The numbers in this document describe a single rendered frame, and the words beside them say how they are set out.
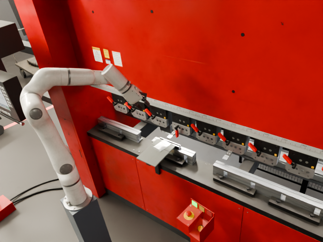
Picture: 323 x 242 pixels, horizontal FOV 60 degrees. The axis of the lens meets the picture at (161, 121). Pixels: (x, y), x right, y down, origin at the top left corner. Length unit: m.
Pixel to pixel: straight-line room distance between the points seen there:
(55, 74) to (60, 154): 0.45
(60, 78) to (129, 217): 1.94
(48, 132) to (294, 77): 1.27
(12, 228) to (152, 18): 2.60
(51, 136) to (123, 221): 1.67
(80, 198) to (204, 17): 1.31
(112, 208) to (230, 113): 1.89
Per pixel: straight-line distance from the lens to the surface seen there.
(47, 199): 3.56
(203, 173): 2.17
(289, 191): 2.02
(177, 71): 1.80
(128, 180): 2.78
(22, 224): 3.46
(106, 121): 2.68
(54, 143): 1.63
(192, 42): 1.66
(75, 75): 1.50
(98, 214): 2.07
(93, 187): 3.22
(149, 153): 2.18
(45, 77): 1.47
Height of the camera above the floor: 2.44
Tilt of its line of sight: 35 degrees down
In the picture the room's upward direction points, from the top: 7 degrees counter-clockwise
